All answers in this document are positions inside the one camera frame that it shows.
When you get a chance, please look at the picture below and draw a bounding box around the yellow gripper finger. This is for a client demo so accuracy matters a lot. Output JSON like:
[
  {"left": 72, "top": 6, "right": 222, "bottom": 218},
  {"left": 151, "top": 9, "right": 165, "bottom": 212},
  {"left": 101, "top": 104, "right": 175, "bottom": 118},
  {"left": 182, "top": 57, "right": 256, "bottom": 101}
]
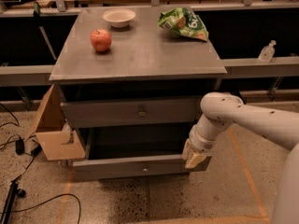
[
  {"left": 182, "top": 139, "right": 192, "bottom": 161},
  {"left": 185, "top": 152, "right": 206, "bottom": 169}
]

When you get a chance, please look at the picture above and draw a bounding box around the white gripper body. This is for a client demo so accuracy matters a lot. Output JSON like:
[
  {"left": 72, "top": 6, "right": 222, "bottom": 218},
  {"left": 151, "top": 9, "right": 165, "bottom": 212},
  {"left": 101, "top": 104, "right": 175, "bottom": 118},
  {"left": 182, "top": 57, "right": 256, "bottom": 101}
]
[{"left": 189, "top": 125, "right": 216, "bottom": 153}]

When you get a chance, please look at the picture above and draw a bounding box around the grey drawer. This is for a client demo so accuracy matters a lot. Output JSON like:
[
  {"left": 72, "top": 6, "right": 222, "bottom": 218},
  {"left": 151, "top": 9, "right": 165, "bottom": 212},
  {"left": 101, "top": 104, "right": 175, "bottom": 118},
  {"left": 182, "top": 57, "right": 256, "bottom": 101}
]
[
  {"left": 72, "top": 121, "right": 213, "bottom": 181},
  {"left": 61, "top": 97, "right": 202, "bottom": 128}
]

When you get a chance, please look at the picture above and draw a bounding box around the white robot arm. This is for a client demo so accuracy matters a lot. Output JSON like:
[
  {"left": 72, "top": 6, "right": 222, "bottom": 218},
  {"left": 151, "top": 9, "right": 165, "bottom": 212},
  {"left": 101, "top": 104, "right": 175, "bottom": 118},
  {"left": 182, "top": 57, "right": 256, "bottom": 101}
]
[{"left": 182, "top": 92, "right": 299, "bottom": 224}]

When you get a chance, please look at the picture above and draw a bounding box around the grey top drawer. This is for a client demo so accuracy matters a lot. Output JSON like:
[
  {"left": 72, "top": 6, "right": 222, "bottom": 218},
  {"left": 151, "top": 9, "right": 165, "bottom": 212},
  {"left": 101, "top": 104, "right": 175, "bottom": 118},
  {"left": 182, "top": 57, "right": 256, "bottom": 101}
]
[{"left": 61, "top": 97, "right": 202, "bottom": 128}]

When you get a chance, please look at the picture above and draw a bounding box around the grey wooden drawer cabinet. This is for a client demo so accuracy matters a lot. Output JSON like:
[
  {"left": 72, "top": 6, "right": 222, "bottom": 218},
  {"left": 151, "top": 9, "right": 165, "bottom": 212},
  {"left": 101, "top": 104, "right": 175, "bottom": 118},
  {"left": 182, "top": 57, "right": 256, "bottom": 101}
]
[{"left": 49, "top": 6, "right": 228, "bottom": 179}]

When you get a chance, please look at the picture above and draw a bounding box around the clear sanitizer bottle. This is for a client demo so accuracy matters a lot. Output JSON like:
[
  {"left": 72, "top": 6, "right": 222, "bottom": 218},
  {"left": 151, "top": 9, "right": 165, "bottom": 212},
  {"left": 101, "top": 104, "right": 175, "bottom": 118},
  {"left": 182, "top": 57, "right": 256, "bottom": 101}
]
[{"left": 258, "top": 40, "right": 277, "bottom": 63}]

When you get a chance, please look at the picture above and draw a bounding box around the green snack bag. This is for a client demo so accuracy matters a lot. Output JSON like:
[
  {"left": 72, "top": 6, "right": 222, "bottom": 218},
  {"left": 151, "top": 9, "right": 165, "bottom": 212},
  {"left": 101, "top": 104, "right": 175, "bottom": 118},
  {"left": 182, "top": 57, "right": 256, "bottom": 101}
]
[{"left": 158, "top": 7, "right": 208, "bottom": 42}]

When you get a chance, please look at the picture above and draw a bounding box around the brown cardboard box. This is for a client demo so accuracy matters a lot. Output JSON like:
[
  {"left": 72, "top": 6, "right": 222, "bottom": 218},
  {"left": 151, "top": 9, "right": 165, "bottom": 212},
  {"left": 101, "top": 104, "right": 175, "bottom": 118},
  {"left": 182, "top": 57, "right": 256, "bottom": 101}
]
[{"left": 24, "top": 85, "right": 85, "bottom": 161}]

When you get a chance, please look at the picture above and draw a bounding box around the red apple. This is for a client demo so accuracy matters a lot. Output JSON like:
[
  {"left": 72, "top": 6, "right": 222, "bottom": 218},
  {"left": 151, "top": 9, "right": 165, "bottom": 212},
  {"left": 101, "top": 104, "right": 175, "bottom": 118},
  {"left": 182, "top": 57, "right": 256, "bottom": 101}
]
[{"left": 91, "top": 29, "right": 112, "bottom": 52}]

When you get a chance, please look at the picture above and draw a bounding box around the white ceramic bowl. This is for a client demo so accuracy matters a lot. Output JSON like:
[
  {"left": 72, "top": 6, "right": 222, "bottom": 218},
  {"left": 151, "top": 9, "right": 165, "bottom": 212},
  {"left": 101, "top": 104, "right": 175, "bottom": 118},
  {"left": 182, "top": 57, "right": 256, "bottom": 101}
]
[{"left": 103, "top": 8, "right": 135, "bottom": 28}]

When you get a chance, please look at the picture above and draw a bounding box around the black power adapter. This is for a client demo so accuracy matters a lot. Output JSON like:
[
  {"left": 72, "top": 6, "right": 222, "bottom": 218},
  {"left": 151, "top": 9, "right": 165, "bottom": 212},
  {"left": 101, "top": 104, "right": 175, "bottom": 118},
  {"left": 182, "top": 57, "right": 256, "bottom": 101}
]
[{"left": 15, "top": 139, "right": 24, "bottom": 155}]

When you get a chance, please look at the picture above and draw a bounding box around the black tripod stand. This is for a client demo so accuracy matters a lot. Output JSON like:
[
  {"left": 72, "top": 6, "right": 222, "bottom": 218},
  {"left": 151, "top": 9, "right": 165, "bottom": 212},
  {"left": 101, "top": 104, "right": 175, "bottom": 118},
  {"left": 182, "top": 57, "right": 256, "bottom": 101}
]
[{"left": 0, "top": 181, "right": 26, "bottom": 224}]

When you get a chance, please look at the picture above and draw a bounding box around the black floor cable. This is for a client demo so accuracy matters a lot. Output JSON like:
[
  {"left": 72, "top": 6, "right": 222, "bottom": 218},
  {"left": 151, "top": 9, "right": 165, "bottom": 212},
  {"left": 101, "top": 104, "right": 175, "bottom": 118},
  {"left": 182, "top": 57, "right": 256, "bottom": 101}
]
[{"left": 0, "top": 193, "right": 82, "bottom": 224}]

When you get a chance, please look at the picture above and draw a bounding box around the grey metal rail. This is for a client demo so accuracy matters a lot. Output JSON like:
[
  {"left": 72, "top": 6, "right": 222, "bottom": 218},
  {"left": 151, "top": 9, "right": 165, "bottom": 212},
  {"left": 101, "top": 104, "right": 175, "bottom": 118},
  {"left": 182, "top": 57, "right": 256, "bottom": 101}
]
[{"left": 0, "top": 56, "right": 299, "bottom": 87}]

